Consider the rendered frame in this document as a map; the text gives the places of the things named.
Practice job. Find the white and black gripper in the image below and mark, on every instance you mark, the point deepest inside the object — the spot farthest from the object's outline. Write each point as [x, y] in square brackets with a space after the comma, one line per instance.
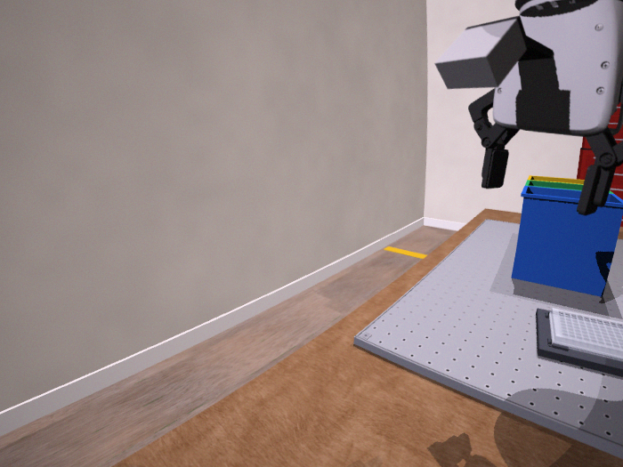
[574, 92]

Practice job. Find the blue bin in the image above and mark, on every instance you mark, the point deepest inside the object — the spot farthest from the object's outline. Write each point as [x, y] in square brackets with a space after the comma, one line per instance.
[559, 247]

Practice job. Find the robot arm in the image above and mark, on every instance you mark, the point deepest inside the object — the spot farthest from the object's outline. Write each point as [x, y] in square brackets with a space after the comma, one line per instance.
[483, 55]

